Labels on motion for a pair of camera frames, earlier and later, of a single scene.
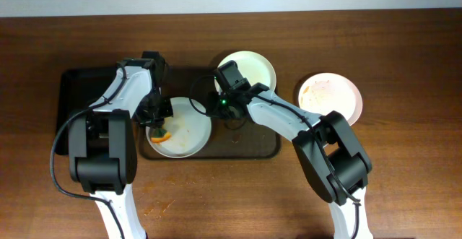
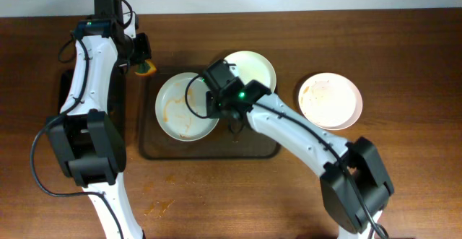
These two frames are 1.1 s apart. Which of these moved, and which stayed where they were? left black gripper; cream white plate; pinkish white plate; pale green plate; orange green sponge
Moved: pale green plate; orange green sponge; left black gripper
Stayed: cream white plate; pinkish white plate
